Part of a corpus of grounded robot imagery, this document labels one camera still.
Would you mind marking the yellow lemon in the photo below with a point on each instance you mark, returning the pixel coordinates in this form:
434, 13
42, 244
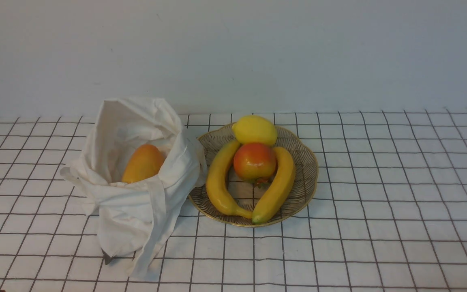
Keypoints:
255, 129

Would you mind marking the red orange pomegranate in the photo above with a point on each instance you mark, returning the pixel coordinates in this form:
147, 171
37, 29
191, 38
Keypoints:
255, 163

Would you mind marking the left yellow banana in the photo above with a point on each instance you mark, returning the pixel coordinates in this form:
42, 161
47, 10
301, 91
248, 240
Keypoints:
216, 182

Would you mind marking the orange yellow mango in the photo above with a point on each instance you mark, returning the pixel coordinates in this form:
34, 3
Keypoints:
145, 162

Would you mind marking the white cloth bag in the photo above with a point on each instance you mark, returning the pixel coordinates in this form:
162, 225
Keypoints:
139, 217

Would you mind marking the right yellow banana green tip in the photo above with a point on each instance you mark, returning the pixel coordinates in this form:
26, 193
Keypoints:
278, 191

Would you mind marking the white grid tablecloth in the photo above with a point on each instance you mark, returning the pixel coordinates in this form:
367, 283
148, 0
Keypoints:
389, 214

